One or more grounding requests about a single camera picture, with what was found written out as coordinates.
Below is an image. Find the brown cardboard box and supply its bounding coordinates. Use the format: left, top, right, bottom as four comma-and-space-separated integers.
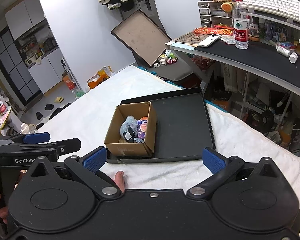
104, 101, 157, 157

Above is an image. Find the black stitched fabric pouch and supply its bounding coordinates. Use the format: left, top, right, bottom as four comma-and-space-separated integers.
121, 126, 144, 143

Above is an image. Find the grey plush mouse toy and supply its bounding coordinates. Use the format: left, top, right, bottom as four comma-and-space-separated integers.
120, 116, 138, 142

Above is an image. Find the blue tissue pack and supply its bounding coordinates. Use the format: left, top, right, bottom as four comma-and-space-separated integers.
137, 120, 147, 140

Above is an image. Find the person right hand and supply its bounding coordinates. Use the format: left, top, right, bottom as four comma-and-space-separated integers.
114, 171, 125, 193

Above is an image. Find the white blanket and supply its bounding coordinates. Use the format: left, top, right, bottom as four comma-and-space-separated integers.
40, 66, 300, 203

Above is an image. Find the yellow slipper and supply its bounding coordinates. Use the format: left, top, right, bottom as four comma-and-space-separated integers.
54, 96, 64, 103

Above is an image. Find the black shallow tray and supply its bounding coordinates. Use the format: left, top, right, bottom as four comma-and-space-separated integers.
107, 87, 216, 164

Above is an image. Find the white kitchen cabinet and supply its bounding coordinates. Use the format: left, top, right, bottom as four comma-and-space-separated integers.
29, 48, 65, 93

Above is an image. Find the white tote bag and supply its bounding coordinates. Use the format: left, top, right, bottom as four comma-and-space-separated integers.
221, 63, 246, 94

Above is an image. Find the grey bench seat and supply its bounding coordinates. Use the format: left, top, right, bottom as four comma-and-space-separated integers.
144, 60, 192, 81

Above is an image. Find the red plastic basket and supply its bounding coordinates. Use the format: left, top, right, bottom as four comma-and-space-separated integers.
191, 55, 215, 71

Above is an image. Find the red doll toy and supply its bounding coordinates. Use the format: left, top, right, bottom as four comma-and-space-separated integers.
166, 58, 178, 64

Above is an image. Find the black curved desk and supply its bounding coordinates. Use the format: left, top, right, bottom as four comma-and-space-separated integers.
165, 40, 300, 96

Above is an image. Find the white food canister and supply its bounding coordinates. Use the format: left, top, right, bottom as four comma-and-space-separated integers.
158, 49, 172, 61

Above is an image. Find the white pill bottle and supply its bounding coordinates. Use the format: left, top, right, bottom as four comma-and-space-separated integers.
289, 52, 298, 64

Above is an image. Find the red long banner box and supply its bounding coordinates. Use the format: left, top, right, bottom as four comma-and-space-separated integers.
193, 27, 234, 36

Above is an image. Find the large leaning box lid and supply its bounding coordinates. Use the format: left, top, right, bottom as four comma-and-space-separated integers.
111, 10, 171, 66

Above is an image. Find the clear water bottle red label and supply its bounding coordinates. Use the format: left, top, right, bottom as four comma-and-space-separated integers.
232, 0, 249, 49

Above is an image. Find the orange plush on organizer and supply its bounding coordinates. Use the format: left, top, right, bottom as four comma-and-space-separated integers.
221, 2, 236, 12

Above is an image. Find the white keyboard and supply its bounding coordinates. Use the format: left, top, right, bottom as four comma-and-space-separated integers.
242, 0, 300, 23

